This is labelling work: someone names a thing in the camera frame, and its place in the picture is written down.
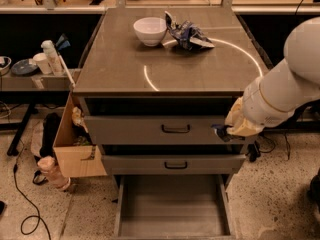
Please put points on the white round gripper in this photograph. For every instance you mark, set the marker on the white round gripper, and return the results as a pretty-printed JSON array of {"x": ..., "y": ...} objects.
[{"x": 259, "y": 108}]

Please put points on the dark blue rxbar wrapper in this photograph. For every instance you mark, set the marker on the dark blue rxbar wrapper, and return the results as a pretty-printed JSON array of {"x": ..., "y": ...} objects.
[{"x": 221, "y": 132}]

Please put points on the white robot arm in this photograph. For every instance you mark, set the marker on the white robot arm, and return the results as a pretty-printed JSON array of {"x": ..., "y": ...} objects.
[{"x": 273, "y": 98}]

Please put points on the grey drawer cabinet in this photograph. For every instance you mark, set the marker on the grey drawer cabinet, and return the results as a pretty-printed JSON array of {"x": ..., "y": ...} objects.
[{"x": 123, "y": 77}]

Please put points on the grey middle drawer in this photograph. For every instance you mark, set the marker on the grey middle drawer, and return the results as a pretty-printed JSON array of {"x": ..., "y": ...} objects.
[{"x": 172, "y": 164}]

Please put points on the grey open bottom drawer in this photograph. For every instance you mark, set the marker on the grey open bottom drawer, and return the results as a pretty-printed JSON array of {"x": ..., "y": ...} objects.
[{"x": 173, "y": 207}]

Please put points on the grey top drawer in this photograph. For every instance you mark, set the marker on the grey top drawer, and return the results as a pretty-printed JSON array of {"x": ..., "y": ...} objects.
[{"x": 154, "y": 130}]

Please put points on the crumpled blue chip bag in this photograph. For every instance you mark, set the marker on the crumpled blue chip bag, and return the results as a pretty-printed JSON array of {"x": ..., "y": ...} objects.
[{"x": 187, "y": 34}]

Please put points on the white ceramic bowl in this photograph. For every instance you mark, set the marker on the white ceramic bowl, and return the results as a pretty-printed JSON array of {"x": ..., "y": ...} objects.
[{"x": 150, "y": 30}]

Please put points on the brown cardboard box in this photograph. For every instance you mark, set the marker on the brown cardboard box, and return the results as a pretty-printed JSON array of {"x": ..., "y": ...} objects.
[{"x": 75, "y": 160}]

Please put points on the grey side shelf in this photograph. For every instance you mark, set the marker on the grey side shelf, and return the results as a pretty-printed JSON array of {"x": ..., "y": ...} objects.
[{"x": 38, "y": 82}]

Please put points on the black bag on floor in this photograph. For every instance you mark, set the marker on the black bag on floor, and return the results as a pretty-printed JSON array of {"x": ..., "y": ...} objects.
[{"x": 43, "y": 136}]

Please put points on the white spray bottle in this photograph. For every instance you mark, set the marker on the white spray bottle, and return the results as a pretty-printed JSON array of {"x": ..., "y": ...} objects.
[{"x": 52, "y": 57}]

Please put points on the pink plastic bottle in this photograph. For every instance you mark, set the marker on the pink plastic bottle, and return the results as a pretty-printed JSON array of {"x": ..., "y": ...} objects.
[{"x": 51, "y": 170}]

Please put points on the white paper cup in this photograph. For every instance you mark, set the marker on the white paper cup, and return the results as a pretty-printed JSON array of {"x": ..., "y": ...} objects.
[{"x": 42, "y": 62}]

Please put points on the blue round plate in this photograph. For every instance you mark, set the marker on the blue round plate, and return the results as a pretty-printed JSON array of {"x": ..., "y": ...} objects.
[{"x": 25, "y": 67}]

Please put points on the black table leg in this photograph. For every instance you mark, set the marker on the black table leg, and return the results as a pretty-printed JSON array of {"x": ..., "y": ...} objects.
[{"x": 12, "y": 150}]

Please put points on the small bowl at left edge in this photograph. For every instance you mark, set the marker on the small bowl at left edge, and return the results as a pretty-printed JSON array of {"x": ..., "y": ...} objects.
[{"x": 5, "y": 63}]

